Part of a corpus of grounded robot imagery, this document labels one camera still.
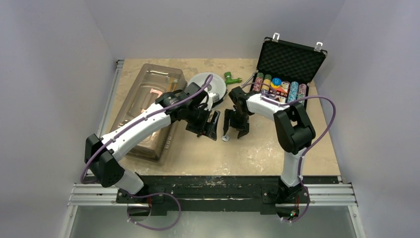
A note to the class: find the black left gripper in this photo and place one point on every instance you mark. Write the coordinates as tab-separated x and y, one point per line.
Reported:
199	129

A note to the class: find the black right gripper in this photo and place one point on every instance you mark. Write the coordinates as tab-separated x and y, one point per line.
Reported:
236	116

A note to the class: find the yellow dealer button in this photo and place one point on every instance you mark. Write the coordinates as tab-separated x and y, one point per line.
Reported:
276	89

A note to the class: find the blue poker button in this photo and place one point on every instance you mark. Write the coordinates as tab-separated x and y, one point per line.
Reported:
276	82

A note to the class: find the clear round disc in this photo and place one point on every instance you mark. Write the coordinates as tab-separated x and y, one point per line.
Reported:
285	85

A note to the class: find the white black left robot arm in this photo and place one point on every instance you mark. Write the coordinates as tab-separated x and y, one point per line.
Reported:
103	154

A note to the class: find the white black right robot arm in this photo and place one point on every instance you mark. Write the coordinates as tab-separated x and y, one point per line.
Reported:
294	129

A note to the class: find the black poker set case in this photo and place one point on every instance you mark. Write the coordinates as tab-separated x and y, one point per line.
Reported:
289	61

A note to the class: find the silver wrench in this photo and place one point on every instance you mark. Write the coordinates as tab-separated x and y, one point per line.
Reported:
249	80

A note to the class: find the grey filament spool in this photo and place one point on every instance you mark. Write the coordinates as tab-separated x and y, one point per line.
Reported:
217	85

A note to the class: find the yellow blue chip row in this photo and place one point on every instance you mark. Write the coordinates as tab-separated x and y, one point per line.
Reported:
265	88

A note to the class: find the red poker chip row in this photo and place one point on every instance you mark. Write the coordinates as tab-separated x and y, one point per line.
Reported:
258	82

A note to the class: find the light blue chip row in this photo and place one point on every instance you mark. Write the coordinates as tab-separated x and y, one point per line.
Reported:
293	91

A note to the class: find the clear brown plastic storage box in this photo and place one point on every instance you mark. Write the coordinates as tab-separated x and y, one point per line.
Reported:
152	81

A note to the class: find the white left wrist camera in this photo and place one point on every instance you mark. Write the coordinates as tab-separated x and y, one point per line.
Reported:
213	98

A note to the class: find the green hose fitting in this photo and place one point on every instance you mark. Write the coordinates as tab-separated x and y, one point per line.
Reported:
229	80

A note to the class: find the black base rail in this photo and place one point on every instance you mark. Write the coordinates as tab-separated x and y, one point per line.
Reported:
210	193

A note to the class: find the aluminium frame rail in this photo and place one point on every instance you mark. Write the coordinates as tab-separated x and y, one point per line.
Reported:
92	195

